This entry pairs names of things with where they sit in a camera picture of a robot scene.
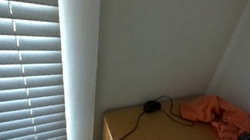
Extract orange towel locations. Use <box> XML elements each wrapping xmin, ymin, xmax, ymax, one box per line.
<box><xmin>174</xmin><ymin>89</ymin><xmax>250</xmax><ymax>140</ymax></box>

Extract black round puck device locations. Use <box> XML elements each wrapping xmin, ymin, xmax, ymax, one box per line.
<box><xmin>143</xmin><ymin>99</ymin><xmax>163</xmax><ymax>116</ymax></box>

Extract white window blinds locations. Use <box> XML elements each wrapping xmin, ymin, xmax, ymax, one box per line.
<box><xmin>0</xmin><ymin>0</ymin><xmax>93</xmax><ymax>140</ymax></box>

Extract thin black device cable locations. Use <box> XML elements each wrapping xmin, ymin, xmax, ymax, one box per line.
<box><xmin>107</xmin><ymin>87</ymin><xmax>200</xmax><ymax>140</ymax></box>

